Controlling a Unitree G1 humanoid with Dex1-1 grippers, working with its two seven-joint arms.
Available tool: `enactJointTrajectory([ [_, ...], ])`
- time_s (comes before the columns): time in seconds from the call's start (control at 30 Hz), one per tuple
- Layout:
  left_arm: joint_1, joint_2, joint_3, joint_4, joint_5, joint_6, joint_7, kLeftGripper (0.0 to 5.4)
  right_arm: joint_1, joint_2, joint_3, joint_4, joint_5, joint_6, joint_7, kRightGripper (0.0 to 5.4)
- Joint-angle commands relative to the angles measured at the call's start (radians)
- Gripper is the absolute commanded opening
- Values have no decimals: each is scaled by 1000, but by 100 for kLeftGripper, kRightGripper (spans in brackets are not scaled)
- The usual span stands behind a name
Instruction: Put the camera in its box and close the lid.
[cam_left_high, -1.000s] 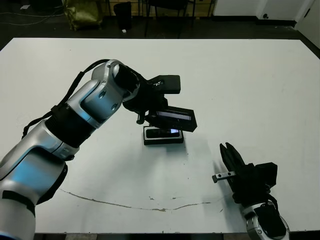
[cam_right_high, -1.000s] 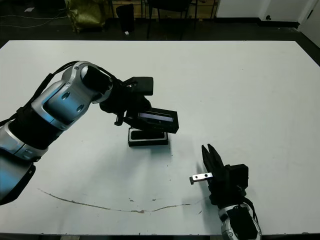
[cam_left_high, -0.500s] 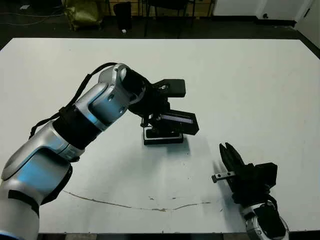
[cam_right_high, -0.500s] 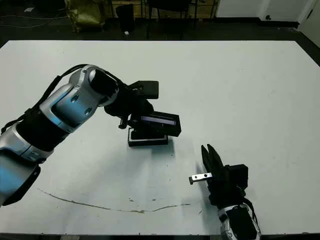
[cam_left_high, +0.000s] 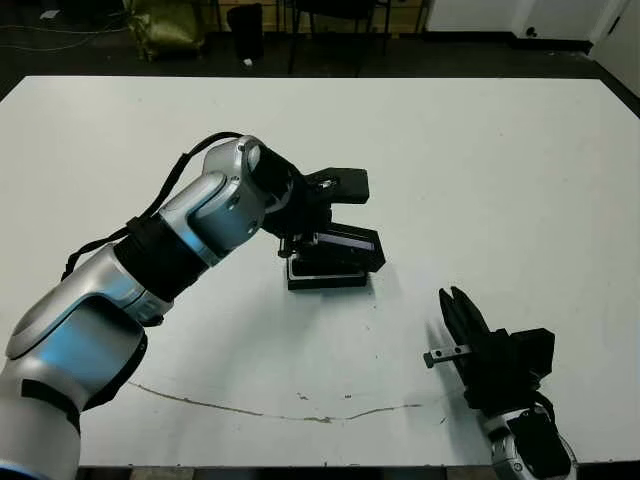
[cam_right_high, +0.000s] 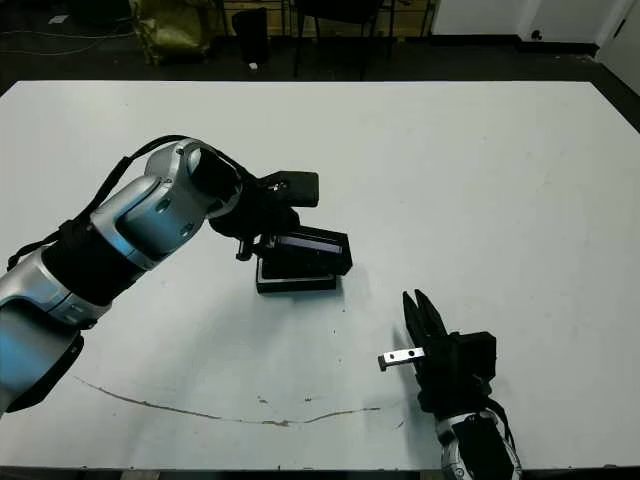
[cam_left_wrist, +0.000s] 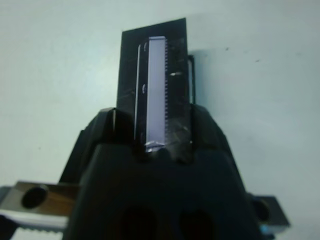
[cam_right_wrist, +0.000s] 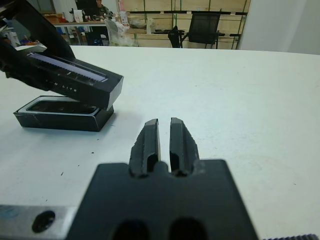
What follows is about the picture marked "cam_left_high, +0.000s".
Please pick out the black box base white insert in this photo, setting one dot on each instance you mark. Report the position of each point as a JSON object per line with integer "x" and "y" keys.
{"x": 325, "y": 283}

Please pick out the black printed box lid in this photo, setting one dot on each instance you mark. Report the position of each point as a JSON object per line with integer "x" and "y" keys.
{"x": 360, "y": 255}

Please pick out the black round door stop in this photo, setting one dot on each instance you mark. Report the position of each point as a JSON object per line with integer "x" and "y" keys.
{"x": 530, "y": 31}

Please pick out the black waste bin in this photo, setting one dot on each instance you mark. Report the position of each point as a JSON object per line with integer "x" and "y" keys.
{"x": 245, "y": 31}

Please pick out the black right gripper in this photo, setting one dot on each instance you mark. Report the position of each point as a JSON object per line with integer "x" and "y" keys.
{"x": 492, "y": 375}

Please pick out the yellow-green plastic bag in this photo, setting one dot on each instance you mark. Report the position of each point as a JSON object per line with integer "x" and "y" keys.
{"x": 167, "y": 25}

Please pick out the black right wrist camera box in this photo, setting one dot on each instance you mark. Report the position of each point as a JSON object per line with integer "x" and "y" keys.
{"x": 535, "y": 350}

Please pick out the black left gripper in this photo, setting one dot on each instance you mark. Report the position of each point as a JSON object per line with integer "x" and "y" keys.
{"x": 305, "y": 215}

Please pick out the white paper sheet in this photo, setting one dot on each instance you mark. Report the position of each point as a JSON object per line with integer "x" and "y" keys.
{"x": 49, "y": 14}

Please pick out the black metal chair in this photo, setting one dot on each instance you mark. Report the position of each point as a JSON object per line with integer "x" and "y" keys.
{"x": 340, "y": 10}

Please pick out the white door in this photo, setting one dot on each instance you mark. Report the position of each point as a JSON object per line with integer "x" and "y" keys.
{"x": 620, "y": 50}

